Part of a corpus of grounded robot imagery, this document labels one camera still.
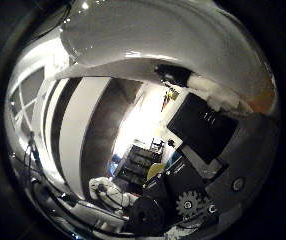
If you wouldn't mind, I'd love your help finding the black tripod stand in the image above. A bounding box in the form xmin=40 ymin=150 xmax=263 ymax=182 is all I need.
xmin=22 ymin=130 xmax=47 ymax=181

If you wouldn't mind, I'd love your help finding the dark metal shelving rack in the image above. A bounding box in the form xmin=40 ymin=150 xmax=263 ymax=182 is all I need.
xmin=115 ymin=138 xmax=166 ymax=188

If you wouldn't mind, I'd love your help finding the white framed window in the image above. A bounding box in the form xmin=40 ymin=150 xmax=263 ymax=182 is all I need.
xmin=7 ymin=65 xmax=48 ymax=138

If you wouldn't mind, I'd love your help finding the yellow wall poster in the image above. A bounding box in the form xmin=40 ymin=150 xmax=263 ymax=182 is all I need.
xmin=160 ymin=87 xmax=181 ymax=112

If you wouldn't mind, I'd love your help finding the yellow-green round chair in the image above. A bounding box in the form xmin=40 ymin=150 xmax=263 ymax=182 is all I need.
xmin=146 ymin=162 xmax=167 ymax=181

